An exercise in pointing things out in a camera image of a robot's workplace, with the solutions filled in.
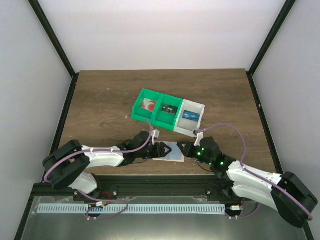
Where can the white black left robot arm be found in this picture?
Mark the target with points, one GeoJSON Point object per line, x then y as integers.
{"type": "Point", "coordinates": [65, 167]}

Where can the middle green plastic bin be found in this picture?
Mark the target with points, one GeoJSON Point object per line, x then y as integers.
{"type": "Point", "coordinates": [164, 119]}

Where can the left green plastic bin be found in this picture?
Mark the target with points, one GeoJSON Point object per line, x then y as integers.
{"type": "Point", "coordinates": [138, 113]}

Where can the white plastic bin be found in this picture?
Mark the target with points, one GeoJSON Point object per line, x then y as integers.
{"type": "Point", "coordinates": [186, 127]}

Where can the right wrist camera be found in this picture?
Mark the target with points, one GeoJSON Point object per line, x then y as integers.
{"type": "Point", "coordinates": [199, 133]}

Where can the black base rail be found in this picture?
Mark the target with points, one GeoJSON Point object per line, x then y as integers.
{"type": "Point", "coordinates": [129, 186]}

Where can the black VIP credit card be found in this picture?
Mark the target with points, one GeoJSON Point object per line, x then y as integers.
{"type": "Point", "coordinates": [169, 109]}

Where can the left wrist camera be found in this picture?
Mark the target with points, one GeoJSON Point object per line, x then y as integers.
{"type": "Point", "coordinates": [155, 133]}

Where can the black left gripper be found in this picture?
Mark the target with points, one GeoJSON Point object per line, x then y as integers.
{"type": "Point", "coordinates": [160, 153]}

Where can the green plastic bin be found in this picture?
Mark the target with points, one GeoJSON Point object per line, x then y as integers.
{"type": "Point", "coordinates": [138, 113]}
{"type": "Point", "coordinates": [164, 119]}

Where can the blue VIP credit card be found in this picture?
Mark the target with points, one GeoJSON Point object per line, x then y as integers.
{"type": "Point", "coordinates": [192, 116]}

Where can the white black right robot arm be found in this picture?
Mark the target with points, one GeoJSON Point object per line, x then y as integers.
{"type": "Point", "coordinates": [284, 193]}

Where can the black right frame post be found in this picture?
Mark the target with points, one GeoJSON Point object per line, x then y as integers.
{"type": "Point", "coordinates": [279, 21]}

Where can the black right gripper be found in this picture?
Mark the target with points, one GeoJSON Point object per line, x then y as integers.
{"type": "Point", "coordinates": [187, 152]}

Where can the light blue slotted cable duct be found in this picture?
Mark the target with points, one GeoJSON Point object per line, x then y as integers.
{"type": "Point", "coordinates": [75, 208]}

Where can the black left frame post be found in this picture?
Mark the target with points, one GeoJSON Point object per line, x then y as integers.
{"type": "Point", "coordinates": [45, 23]}

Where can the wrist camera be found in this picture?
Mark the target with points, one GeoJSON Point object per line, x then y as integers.
{"type": "Point", "coordinates": [199, 133]}
{"type": "Point", "coordinates": [155, 133]}

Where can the beige leather card holder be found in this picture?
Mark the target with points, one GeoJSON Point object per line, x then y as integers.
{"type": "Point", "coordinates": [174, 156]}

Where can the black frame post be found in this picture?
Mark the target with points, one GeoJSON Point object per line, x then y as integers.
{"type": "Point", "coordinates": [279, 21]}
{"type": "Point", "coordinates": [45, 23]}

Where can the metal sheet front plate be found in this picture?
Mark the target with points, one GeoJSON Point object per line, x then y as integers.
{"type": "Point", "coordinates": [255, 223]}

